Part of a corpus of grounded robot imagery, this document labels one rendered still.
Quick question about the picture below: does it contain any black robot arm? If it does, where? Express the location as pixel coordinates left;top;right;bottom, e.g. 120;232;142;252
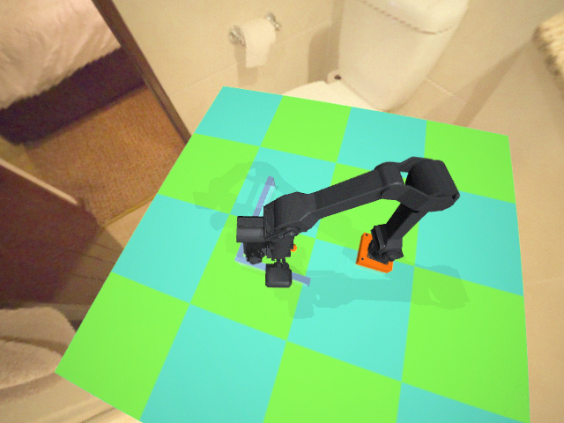
236;156;460;265

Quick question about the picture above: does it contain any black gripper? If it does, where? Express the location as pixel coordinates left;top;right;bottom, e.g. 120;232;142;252
265;241;294;288

